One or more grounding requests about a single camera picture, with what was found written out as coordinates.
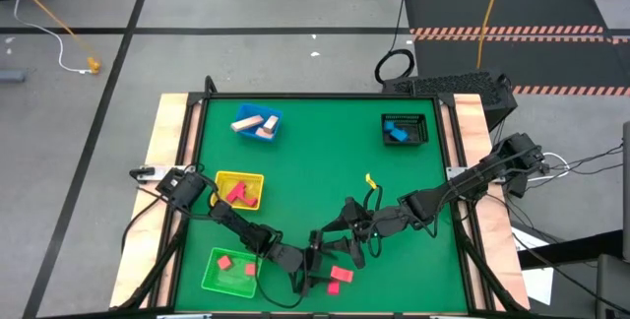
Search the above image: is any grey equipment case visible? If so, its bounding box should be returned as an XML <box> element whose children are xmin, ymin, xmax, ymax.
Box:
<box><xmin>595</xmin><ymin>253</ymin><xmax>630</xmax><ymax>319</ymax></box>

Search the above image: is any blue plastic basket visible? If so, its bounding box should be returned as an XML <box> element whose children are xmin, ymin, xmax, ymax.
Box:
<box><xmin>230</xmin><ymin>102</ymin><xmax>284</xmax><ymax>144</ymax></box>

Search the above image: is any large red block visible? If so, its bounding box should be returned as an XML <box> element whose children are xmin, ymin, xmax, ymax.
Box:
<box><xmin>330</xmin><ymin>265</ymin><xmax>355</xmax><ymax>285</ymax></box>

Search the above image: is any yellow hanging cable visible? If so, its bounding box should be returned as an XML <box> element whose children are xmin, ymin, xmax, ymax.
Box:
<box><xmin>475</xmin><ymin>0</ymin><xmax>508</xmax><ymax>72</ymax></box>

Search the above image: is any long red block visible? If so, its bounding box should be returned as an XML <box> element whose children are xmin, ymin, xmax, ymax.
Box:
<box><xmin>224</xmin><ymin>181</ymin><xmax>249</xmax><ymax>205</ymax></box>

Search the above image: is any white floor cable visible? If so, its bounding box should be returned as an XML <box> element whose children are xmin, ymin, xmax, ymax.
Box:
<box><xmin>10</xmin><ymin>0</ymin><xmax>93</xmax><ymax>74</ymax></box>

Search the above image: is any long wooden block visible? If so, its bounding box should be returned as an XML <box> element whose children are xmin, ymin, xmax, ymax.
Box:
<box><xmin>229</xmin><ymin>115</ymin><xmax>266</xmax><ymax>134</ymax></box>

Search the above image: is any black coiled cable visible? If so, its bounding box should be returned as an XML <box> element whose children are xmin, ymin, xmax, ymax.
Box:
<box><xmin>373</xmin><ymin>0</ymin><xmax>417</xmax><ymax>85</ymax></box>

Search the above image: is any orange floor cable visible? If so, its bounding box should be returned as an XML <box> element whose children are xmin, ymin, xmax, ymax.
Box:
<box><xmin>0</xmin><ymin>0</ymin><xmax>102</xmax><ymax>75</ymax></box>

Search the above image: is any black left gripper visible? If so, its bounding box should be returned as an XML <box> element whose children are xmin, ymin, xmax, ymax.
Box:
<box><xmin>268</xmin><ymin>229</ymin><xmax>338</xmax><ymax>296</ymax></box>

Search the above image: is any grey vertical panel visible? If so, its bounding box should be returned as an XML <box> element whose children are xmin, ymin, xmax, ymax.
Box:
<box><xmin>621</xmin><ymin>120</ymin><xmax>630</xmax><ymax>262</ymax></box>

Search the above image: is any black plastic basket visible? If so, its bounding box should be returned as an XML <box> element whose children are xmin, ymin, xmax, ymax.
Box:
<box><xmin>381</xmin><ymin>113</ymin><xmax>430</xmax><ymax>147</ymax></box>

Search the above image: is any black hazard-striped floor mat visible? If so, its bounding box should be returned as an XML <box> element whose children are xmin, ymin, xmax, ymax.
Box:
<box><xmin>403</xmin><ymin>0</ymin><xmax>607</xmax><ymax>35</ymax></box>
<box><xmin>411</xmin><ymin>34</ymin><xmax>630</xmax><ymax>96</ymax></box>

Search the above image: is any green plastic basket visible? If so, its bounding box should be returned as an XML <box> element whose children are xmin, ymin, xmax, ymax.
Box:
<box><xmin>200</xmin><ymin>247</ymin><xmax>265</xmax><ymax>301</ymax></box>

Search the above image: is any yellow plastic basket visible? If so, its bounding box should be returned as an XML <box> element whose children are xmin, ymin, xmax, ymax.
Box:
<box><xmin>210</xmin><ymin>170</ymin><xmax>266</xmax><ymax>211</ymax></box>

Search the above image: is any white paper sheet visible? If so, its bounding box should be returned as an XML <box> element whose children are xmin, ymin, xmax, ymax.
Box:
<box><xmin>511</xmin><ymin>227</ymin><xmax>555</xmax><ymax>306</ymax></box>

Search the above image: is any black aluminium table frame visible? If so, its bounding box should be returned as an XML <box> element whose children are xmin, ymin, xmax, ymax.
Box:
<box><xmin>108</xmin><ymin>75</ymin><xmax>532</xmax><ymax>319</ymax></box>

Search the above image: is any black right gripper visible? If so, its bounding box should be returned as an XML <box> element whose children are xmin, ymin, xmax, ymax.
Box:
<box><xmin>321</xmin><ymin>196</ymin><xmax>412</xmax><ymax>270</ymax></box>

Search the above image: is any light wooden side board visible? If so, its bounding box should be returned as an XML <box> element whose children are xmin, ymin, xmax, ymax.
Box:
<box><xmin>108</xmin><ymin>93</ymin><xmax>191</xmax><ymax>309</ymax></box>
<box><xmin>452</xmin><ymin>93</ymin><xmax>532</xmax><ymax>310</ymax></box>

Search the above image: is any black desk beam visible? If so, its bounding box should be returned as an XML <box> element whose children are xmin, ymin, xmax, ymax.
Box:
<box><xmin>516</xmin><ymin>228</ymin><xmax>625</xmax><ymax>270</ymax></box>

